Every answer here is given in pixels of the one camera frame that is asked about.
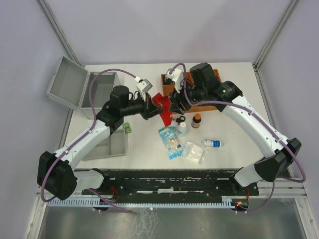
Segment purple cable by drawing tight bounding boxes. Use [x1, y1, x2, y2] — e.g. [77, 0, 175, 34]
[40, 69, 142, 214]
[170, 62, 307, 214]

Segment small white bottle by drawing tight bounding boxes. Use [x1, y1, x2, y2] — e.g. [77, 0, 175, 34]
[177, 122, 187, 136]

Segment wooden compartment tray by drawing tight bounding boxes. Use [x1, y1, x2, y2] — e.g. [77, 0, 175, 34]
[160, 69, 222, 113]

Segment white gauze packet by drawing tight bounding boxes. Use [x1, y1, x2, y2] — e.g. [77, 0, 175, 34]
[181, 142, 208, 165]

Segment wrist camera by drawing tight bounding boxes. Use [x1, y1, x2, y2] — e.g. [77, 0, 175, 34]
[136, 79, 153, 101]
[165, 68, 184, 93]

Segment white blue bottle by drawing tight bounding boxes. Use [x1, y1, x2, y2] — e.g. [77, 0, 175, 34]
[202, 139, 224, 148]

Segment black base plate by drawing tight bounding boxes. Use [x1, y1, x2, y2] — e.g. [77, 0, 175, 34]
[96, 169, 259, 203]

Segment white slotted cable duct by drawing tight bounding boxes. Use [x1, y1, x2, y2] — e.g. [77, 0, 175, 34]
[47, 196, 236, 208]

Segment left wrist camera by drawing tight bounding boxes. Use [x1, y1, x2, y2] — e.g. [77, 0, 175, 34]
[136, 79, 153, 101]

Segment small green packet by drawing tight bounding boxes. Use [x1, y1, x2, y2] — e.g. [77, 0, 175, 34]
[122, 122, 132, 134]

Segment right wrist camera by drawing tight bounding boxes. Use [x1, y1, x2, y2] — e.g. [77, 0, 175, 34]
[165, 68, 184, 93]

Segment brown bottle orange cap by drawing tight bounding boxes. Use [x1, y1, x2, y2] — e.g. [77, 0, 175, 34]
[191, 113, 201, 128]

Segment red first aid pouch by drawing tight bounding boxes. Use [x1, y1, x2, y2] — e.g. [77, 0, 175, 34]
[152, 93, 172, 126]

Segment grey plastic insert tray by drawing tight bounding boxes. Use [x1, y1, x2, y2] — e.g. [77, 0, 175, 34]
[82, 129, 128, 161]

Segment grey metal box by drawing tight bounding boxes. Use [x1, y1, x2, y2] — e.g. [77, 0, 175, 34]
[46, 56, 121, 120]

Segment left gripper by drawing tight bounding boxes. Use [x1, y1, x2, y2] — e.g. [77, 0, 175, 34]
[121, 92, 163, 120]

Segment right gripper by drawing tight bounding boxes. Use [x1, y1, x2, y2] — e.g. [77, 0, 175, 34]
[168, 78, 206, 116]

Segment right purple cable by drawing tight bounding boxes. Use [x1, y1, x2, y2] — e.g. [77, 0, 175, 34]
[170, 62, 307, 214]

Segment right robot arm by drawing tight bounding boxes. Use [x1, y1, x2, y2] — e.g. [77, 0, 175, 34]
[165, 62, 302, 195]

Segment black handled scissors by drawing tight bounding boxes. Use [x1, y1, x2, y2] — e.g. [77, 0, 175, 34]
[172, 116, 185, 124]

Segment rolled tie green pattern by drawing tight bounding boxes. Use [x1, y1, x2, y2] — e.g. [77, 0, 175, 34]
[163, 75, 171, 85]

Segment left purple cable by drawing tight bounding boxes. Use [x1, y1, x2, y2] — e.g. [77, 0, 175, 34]
[40, 69, 142, 214]

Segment blue cotton swab packet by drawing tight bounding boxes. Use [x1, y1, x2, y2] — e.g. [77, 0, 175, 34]
[158, 126, 184, 160]

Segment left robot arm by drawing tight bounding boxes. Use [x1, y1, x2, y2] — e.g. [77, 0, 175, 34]
[37, 86, 163, 200]

